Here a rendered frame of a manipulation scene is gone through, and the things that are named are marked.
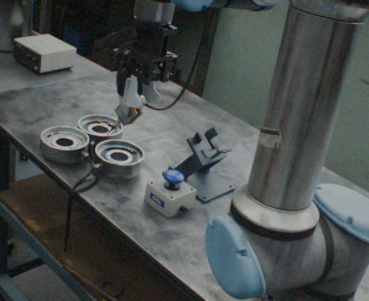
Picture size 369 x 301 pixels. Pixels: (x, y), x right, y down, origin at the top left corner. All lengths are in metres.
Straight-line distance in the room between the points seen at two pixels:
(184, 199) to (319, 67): 0.52
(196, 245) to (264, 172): 0.37
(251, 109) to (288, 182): 2.30
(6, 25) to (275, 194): 1.54
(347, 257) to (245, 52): 2.22
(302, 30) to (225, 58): 2.41
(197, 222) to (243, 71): 1.95
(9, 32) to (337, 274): 1.56
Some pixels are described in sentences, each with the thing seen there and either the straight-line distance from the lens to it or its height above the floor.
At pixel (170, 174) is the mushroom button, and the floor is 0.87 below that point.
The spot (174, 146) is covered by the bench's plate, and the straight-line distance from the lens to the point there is 1.28.
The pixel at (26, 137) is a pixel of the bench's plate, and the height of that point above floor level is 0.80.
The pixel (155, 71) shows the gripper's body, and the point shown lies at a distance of 1.04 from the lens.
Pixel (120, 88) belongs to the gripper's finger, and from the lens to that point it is 1.07.
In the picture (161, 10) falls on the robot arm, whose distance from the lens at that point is 1.00.
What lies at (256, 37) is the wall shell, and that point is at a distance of 2.85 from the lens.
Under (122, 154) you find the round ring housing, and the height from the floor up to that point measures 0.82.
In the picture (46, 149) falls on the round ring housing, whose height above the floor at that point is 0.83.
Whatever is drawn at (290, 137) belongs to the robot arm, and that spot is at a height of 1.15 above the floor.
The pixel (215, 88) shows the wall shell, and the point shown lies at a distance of 3.07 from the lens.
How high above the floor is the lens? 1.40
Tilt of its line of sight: 28 degrees down
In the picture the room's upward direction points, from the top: 12 degrees clockwise
